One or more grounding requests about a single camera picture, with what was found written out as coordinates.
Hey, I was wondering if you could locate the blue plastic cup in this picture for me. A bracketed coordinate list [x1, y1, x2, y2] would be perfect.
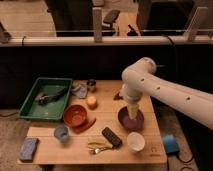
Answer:
[54, 124, 69, 143]

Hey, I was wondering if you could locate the purple bowl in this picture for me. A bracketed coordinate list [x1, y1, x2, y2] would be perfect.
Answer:
[118, 107, 144, 131]

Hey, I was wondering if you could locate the yellow banana toy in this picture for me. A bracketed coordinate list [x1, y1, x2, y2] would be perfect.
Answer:
[87, 139, 113, 149]

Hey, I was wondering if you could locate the red bowl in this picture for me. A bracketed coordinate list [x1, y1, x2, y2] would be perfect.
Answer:
[63, 105, 87, 127]

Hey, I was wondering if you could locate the small metal cup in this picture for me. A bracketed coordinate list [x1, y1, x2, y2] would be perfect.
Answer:
[86, 79, 96, 92]

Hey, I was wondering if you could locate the blue sponge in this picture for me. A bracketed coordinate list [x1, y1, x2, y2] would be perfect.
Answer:
[19, 138, 39, 162]

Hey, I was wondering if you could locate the grey blue cloth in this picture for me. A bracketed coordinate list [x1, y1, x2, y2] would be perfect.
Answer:
[72, 84, 87, 99]

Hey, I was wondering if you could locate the dark tool in tray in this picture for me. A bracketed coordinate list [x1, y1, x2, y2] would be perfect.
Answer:
[35, 87, 69, 105]

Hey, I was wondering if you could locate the white rail with posts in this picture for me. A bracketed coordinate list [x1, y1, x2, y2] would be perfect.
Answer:
[0, 4, 213, 46]

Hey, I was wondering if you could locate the black remote control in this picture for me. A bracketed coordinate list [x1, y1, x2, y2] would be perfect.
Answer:
[102, 127, 122, 148]

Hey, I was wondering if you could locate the dark purple grape bunch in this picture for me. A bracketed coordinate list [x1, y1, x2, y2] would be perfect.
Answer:
[113, 93, 123, 100]

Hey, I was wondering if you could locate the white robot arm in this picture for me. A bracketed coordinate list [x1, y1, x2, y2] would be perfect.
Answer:
[120, 57, 213, 130]

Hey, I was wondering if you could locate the green plastic tray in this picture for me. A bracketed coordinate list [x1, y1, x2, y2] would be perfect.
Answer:
[18, 77, 72, 121]

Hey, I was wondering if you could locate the red chili pepper toy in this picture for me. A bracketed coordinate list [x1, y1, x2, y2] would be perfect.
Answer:
[73, 118, 96, 134]

